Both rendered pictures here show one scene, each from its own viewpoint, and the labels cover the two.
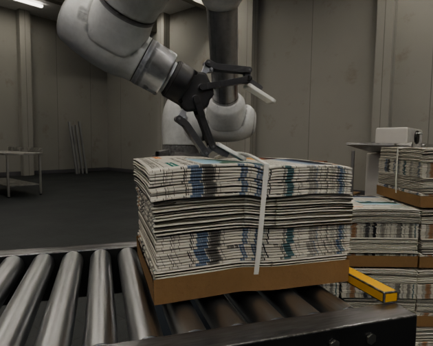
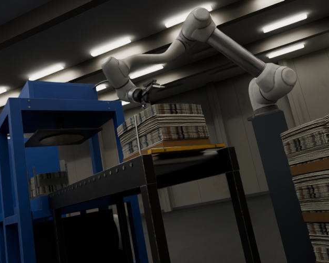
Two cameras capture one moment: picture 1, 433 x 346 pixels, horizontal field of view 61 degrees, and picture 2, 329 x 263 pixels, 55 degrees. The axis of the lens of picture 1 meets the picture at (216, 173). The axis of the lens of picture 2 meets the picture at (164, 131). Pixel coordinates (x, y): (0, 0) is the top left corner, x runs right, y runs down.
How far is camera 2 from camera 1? 1.59 m
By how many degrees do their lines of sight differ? 72
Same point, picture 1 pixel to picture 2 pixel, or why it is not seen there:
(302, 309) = not seen: hidden behind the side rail
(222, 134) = (270, 93)
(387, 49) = not seen: outside the picture
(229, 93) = (251, 69)
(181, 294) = not seen: hidden behind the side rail
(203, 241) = (129, 145)
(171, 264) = (126, 154)
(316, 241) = (152, 137)
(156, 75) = (130, 98)
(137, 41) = (123, 92)
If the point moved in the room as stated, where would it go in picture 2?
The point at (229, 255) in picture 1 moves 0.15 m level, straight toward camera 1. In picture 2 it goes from (134, 148) to (104, 153)
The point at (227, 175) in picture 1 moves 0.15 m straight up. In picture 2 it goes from (128, 122) to (123, 95)
